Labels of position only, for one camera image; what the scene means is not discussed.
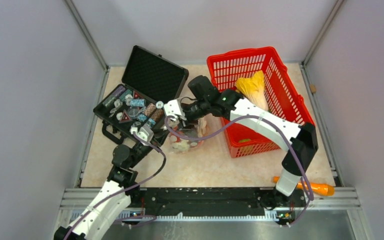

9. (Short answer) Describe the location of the clear zip top bag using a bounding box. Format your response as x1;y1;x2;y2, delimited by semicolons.
167;115;209;155

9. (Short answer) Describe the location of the napa cabbage toy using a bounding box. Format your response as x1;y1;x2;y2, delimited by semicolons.
235;70;269;111

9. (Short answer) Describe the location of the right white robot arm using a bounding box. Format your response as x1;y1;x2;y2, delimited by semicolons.
165;75;319;206

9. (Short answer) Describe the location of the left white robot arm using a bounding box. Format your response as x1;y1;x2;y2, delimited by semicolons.
53;131;167;240

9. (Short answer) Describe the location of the red plastic basket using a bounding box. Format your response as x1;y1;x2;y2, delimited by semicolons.
206;46;314;158

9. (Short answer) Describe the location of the green lime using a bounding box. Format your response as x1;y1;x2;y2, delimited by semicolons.
238;138;251;143

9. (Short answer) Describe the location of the black poker chip case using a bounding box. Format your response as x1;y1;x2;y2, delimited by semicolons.
93;45;189;145

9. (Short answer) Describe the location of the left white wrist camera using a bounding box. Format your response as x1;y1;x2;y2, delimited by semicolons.
130;125;154;142

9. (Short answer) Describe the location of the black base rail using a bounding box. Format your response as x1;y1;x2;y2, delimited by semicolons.
129;187;306;221

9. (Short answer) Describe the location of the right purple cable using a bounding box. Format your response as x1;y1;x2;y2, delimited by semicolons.
164;114;315;228

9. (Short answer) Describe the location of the orange handled tool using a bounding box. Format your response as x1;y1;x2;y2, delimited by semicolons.
272;176;335;197

